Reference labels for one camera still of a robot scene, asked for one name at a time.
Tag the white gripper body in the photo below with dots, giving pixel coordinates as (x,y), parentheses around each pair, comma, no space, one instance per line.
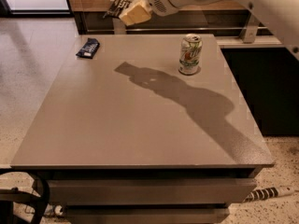
(162,7)

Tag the black chocolate rxbar wrapper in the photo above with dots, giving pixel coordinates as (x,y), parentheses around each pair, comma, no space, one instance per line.
(116,8)

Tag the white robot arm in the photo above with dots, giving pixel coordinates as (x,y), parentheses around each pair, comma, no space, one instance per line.
(281,17)

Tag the dark blue rxbar wrapper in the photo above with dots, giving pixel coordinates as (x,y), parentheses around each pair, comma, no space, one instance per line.
(89,49)

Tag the white green soda can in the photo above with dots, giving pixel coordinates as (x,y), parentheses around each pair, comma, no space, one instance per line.
(191,46)

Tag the upper grey drawer front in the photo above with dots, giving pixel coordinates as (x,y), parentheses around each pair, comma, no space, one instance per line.
(158,191)

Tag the grey drawer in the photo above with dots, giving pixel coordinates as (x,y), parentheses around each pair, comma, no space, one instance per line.
(158,191)
(147,216)

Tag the lower grey drawer front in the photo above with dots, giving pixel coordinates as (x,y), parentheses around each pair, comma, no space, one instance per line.
(147,216)

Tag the left metal bracket post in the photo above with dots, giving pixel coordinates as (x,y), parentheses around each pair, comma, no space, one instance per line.
(119,27)

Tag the metal bracket post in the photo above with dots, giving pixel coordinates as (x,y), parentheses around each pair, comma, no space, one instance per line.
(119,27)
(250,30)

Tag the horizontal metal rail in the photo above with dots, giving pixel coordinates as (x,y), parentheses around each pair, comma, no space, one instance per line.
(220,31)

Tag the right metal bracket post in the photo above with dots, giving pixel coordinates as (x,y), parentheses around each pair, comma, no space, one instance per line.
(250,30)

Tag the black chair frame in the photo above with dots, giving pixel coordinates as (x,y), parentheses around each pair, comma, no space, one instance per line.
(10,196)

